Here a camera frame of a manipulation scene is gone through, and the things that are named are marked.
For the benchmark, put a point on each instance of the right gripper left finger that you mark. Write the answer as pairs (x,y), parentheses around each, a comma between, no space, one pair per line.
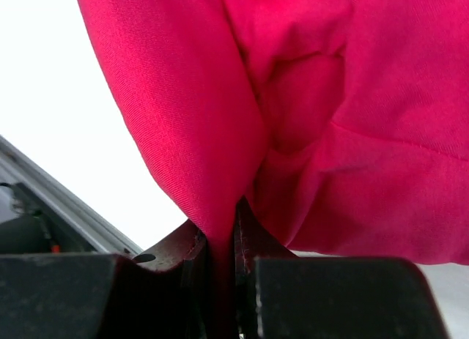
(92,295)

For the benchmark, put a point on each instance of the pink t-shirt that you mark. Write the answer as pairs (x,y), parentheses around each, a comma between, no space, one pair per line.
(342,123)

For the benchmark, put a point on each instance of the aluminium mounting rail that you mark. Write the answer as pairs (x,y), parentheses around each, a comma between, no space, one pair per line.
(17,168)

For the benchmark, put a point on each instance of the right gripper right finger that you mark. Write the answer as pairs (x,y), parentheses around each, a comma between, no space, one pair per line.
(282,295)

